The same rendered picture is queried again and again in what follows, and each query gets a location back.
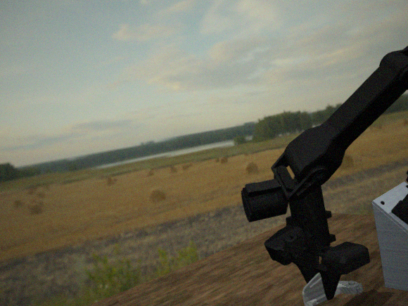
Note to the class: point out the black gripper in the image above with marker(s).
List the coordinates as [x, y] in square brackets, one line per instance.
[336, 261]

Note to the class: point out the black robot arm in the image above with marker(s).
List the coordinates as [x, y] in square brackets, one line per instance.
[316, 154]

